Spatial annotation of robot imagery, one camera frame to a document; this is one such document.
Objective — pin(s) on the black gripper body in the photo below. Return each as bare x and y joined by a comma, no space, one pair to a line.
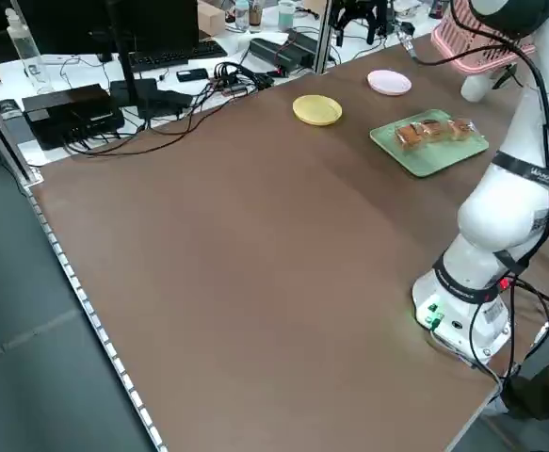
362,8

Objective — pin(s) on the small pink slotted basket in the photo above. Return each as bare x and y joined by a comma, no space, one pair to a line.
453,28

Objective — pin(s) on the bread pack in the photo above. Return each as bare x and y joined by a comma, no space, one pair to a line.
462,129
408,137
431,130

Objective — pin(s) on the green rectangular tray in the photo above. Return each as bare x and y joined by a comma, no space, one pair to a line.
429,162

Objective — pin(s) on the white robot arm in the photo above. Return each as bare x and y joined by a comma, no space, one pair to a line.
505,221

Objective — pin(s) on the white round plate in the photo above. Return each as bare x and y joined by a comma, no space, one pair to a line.
389,82

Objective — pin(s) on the yellow round plate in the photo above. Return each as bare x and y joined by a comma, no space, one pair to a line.
317,109

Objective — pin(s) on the white bowl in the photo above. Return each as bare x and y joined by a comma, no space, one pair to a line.
406,7

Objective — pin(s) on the black power supply brick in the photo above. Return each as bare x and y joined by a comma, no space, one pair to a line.
269,49
304,42

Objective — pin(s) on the pale green mug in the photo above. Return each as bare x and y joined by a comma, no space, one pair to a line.
287,16

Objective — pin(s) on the red can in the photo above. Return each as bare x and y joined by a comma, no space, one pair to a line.
435,8

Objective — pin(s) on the brown drink cup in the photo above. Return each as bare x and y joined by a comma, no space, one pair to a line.
255,16

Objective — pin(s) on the small clear bottle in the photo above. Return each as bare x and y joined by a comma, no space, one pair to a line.
241,16

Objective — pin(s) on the white desk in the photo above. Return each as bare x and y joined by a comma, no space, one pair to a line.
236,49

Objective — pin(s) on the brown cardboard box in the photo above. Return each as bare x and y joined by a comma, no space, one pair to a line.
210,19

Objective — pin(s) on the black phone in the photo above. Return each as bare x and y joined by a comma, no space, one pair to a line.
191,74

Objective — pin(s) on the black keyboard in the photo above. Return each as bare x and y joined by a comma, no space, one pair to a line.
180,55

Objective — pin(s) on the black monitor stand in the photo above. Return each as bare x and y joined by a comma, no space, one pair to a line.
133,94

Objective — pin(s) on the black computer monitor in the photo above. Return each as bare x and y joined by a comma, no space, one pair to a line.
67,23

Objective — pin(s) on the black box device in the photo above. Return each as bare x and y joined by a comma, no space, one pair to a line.
62,101

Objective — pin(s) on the clear plastic bottle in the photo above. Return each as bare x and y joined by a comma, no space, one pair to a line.
28,56

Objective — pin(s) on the small black device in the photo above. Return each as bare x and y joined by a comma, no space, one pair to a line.
9,107

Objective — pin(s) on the person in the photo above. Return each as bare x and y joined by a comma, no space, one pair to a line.
547,386

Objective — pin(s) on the aluminium camera post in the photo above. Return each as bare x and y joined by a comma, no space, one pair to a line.
323,47

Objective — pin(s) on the aluminium frame post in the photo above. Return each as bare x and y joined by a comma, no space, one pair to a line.
5,136

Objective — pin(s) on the aluminium table edge rail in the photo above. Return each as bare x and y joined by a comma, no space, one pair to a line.
97,325

